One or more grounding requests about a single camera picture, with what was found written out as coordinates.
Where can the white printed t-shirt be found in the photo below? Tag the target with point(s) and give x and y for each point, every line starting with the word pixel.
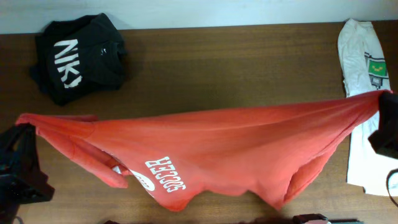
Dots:
pixel 364 69

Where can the dark navy folded garment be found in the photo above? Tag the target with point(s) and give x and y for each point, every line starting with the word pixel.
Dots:
pixel 45 84

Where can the red soccer t-shirt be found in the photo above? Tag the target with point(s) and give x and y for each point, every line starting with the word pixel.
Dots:
pixel 275 152

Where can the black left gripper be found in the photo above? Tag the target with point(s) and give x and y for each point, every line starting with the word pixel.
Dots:
pixel 27 177

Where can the black Nike t-shirt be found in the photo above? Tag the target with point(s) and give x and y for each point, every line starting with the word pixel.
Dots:
pixel 82 56

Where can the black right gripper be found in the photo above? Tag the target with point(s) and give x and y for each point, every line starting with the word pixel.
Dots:
pixel 387 132

